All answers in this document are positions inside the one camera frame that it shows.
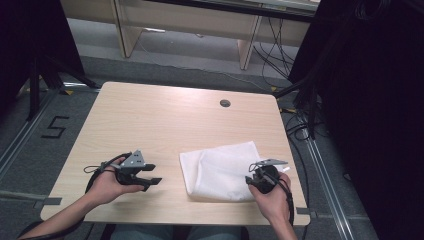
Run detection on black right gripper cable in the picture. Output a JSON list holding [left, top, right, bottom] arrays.
[[277, 173, 296, 228]]

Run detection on grey tape piece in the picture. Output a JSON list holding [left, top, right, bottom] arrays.
[[295, 206, 318, 220], [32, 196, 63, 210]]

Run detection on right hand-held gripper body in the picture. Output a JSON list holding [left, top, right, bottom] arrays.
[[249, 159, 289, 195]]

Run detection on black floor cable bundle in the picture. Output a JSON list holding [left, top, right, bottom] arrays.
[[279, 105, 313, 204]]

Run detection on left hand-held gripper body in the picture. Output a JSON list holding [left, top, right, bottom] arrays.
[[109, 149, 148, 186]]

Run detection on metal floor rail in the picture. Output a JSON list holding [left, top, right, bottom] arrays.
[[0, 88, 86, 179], [300, 128, 356, 240]]

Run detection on light wooden desk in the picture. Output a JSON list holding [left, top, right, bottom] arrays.
[[59, 0, 322, 71]]

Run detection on person's left hand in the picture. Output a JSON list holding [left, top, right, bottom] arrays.
[[84, 166, 145, 206]]

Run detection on white mesh bag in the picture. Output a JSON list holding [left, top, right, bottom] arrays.
[[179, 140, 291, 203]]

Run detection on person's right hand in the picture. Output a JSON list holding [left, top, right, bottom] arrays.
[[248, 173, 293, 225]]

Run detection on black metal stand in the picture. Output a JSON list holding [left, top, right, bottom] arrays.
[[25, 54, 102, 122], [274, 74, 319, 140]]

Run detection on black curtain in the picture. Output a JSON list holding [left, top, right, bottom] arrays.
[[0, 0, 86, 113], [288, 0, 424, 240]]

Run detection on hanging black cable bundle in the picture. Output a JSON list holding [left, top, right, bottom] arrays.
[[252, 16, 296, 88]]

